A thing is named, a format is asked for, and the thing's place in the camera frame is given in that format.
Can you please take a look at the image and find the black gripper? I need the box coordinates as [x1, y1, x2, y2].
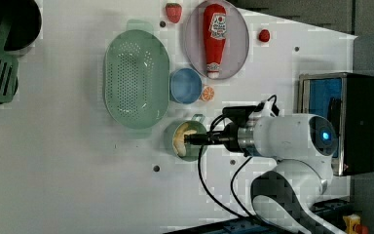
[184, 105, 256, 153]

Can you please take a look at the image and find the peeled yellow toy banana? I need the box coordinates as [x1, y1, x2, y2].
[172, 123, 197, 157]

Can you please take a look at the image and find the orange slice toy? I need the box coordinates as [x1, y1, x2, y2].
[200, 86, 214, 101]

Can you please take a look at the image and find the blue bowl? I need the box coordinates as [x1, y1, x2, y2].
[169, 68, 203, 104]

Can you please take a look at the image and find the green perforated colander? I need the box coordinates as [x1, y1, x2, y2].
[103, 19, 169, 130]

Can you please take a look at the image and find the grey round plate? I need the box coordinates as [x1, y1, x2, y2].
[182, 0, 249, 79]

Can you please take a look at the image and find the red plush ketchup bottle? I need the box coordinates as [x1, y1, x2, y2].
[203, 4, 227, 79]

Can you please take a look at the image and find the small red fruit toy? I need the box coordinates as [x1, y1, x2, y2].
[258, 29, 271, 43]

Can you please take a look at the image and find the red strawberry toy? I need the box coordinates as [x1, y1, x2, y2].
[166, 3, 182, 23]

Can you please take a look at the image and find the black toaster oven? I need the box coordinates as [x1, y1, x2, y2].
[297, 72, 374, 176]

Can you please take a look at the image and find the black utensil holder cup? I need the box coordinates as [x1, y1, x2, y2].
[0, 0, 43, 52]

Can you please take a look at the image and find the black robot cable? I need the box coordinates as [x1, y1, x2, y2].
[197, 94, 279, 219]

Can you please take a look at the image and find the blue metal frame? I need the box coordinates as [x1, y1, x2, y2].
[164, 199, 353, 234]

